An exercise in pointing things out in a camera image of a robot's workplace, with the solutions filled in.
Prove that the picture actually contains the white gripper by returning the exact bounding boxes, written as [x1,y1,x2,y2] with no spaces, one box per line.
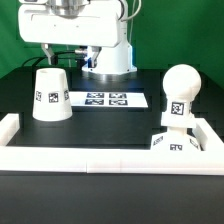
[18,0,126,66]

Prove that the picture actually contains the white lamp shade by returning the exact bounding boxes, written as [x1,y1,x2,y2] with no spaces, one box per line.
[33,68,72,122]

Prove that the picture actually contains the white lamp bulb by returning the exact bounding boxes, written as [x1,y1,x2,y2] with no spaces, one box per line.
[161,64,201,128]

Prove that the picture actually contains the white lamp base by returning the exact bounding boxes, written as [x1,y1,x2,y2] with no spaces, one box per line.
[150,127,201,152]

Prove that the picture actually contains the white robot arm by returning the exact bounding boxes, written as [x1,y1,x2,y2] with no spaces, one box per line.
[18,0,137,76]

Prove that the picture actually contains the white marker sheet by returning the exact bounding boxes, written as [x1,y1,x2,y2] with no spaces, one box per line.
[69,91,148,108]

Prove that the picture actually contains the white U-shaped fence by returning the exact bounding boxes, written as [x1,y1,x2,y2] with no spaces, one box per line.
[0,113,224,175]

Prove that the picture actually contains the black cable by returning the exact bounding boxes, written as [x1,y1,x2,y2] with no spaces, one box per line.
[21,49,88,68]

